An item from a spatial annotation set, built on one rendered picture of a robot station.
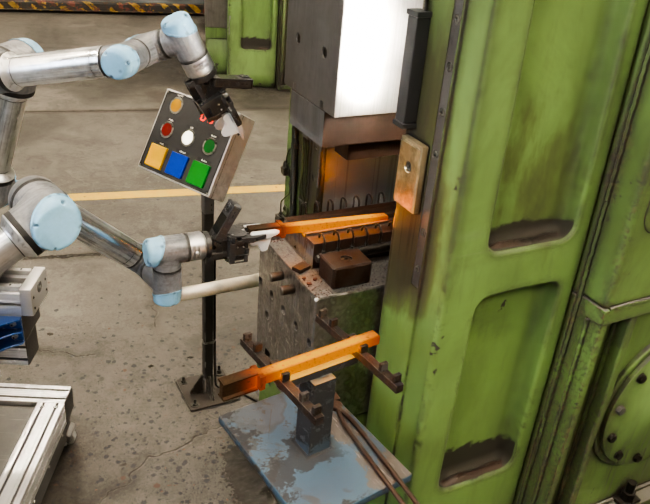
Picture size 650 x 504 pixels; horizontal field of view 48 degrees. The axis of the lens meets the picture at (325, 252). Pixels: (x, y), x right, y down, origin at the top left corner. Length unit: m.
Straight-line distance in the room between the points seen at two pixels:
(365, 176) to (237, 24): 4.56
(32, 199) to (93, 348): 1.66
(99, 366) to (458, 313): 1.80
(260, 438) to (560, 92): 1.07
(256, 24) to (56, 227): 5.29
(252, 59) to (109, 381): 4.29
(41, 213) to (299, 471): 0.81
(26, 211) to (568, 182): 1.27
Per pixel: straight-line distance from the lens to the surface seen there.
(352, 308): 1.97
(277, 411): 1.89
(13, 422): 2.67
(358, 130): 1.91
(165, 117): 2.51
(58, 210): 1.67
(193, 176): 2.36
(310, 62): 1.89
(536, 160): 1.81
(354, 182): 2.29
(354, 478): 1.75
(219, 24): 7.01
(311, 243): 2.00
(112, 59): 1.78
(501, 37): 1.55
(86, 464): 2.77
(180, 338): 3.31
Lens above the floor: 1.92
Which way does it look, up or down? 29 degrees down
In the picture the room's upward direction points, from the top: 5 degrees clockwise
